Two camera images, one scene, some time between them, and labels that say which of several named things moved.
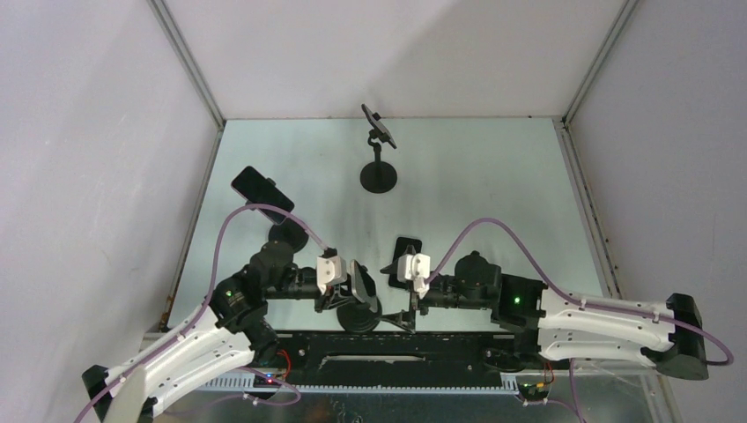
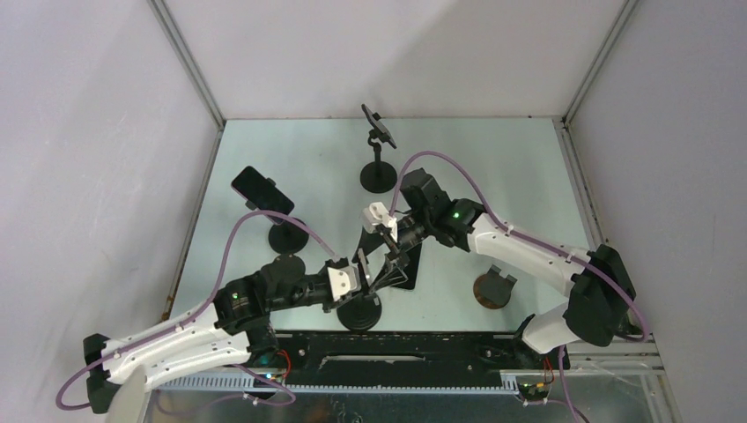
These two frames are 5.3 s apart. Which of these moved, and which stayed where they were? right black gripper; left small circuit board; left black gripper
Moved: right black gripper
Stayed: left black gripper; left small circuit board
